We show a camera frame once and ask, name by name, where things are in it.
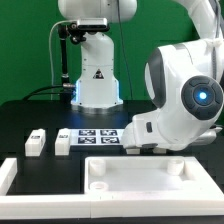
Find white U-shaped obstacle frame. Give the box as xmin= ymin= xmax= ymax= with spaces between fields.
xmin=0 ymin=158 xmax=91 ymax=220

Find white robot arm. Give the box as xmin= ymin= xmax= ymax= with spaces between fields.
xmin=58 ymin=0 xmax=224 ymax=151

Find white camera cable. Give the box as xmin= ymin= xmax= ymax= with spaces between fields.
xmin=48 ymin=19 xmax=78 ymax=100

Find white desk tabletop tray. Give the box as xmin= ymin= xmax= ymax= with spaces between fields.
xmin=84 ymin=156 xmax=224 ymax=218

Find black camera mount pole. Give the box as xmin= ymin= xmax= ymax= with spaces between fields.
xmin=58 ymin=22 xmax=86 ymax=103

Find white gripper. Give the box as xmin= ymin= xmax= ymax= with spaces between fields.
xmin=120 ymin=113 xmax=164 ymax=150

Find grey depth camera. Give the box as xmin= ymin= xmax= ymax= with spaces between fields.
xmin=77 ymin=18 xmax=108 ymax=31

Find fiducial marker base plate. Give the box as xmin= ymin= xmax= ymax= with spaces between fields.
xmin=71 ymin=129 xmax=123 ymax=146

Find black cables on table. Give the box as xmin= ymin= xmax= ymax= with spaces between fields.
xmin=21 ymin=83 xmax=76 ymax=102

